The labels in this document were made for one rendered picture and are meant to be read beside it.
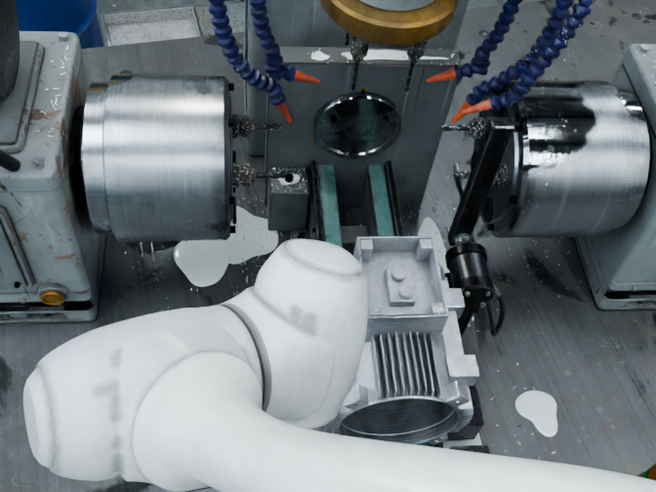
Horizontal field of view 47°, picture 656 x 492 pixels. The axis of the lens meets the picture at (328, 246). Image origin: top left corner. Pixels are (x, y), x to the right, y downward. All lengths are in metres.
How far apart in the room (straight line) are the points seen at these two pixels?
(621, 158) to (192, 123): 0.62
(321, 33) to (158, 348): 0.85
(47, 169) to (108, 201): 0.10
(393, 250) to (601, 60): 1.05
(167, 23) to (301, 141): 1.25
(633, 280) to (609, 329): 0.10
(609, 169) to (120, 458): 0.85
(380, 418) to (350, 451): 0.60
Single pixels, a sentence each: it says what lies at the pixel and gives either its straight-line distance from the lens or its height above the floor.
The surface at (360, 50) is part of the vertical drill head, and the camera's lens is 1.02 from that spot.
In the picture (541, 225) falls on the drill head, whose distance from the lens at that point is 1.20.
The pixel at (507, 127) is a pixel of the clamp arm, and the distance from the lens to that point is 0.99.
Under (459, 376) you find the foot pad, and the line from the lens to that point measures 0.97.
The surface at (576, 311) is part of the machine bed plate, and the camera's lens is 1.42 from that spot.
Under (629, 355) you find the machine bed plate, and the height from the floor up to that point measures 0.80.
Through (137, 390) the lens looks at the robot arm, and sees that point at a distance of 0.53.
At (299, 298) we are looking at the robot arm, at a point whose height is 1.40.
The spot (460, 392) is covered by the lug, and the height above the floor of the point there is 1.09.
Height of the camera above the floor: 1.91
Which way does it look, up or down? 54 degrees down
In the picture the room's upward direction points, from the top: 8 degrees clockwise
